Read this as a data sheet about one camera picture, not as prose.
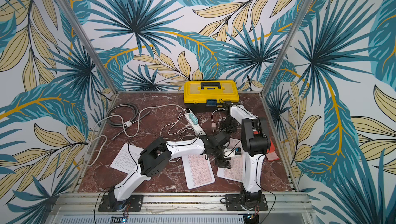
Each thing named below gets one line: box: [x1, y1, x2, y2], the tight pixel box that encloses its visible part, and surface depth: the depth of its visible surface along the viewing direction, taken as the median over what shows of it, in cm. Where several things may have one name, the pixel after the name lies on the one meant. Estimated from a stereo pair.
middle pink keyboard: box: [181, 153, 216, 190], surface depth 85 cm
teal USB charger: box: [188, 113, 199, 125], surface depth 99 cm
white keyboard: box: [110, 143, 145, 174], surface depth 87 cm
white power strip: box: [185, 112, 207, 136], surface depth 100 cm
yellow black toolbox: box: [183, 80, 240, 112], surface depth 100 cm
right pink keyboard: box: [217, 137, 244, 183], surface depth 83 cm
